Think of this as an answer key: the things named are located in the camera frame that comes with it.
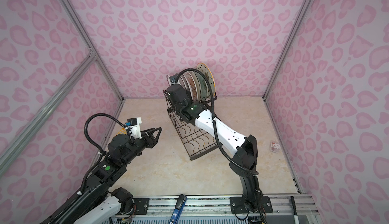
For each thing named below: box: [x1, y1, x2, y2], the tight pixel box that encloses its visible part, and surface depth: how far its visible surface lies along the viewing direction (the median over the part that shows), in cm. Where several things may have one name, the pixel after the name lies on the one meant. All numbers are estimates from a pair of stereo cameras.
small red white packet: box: [269, 141, 281, 154], surface depth 93 cm
